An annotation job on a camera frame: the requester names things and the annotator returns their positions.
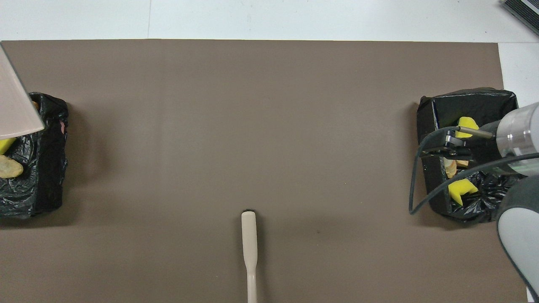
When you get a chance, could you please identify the yellow sponge chunk with dot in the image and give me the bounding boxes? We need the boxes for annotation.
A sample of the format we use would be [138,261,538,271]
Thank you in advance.
[457,117,480,139]

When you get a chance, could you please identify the green and yellow sponge piece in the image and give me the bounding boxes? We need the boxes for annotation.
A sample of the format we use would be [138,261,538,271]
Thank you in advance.
[448,178,479,206]

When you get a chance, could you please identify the beige hand brush black bristles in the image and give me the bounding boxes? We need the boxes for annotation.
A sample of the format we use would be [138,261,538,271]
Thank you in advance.
[241,211,258,303]

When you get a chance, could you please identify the beige plastic dustpan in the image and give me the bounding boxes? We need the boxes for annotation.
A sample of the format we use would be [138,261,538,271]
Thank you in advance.
[0,42,45,140]

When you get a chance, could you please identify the small striped bread roll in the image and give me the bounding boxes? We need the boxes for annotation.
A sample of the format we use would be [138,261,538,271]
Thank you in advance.
[0,154,24,178]

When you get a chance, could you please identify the black bag lined bin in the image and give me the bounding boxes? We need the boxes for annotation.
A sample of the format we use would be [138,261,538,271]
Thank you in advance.
[0,93,69,218]
[417,87,539,223]

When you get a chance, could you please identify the black ribbed panel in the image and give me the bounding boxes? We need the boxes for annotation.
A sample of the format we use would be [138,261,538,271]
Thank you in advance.
[501,0,539,37]

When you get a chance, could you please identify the brown paper table mat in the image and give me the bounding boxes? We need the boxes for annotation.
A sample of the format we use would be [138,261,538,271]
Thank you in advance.
[0,39,529,303]

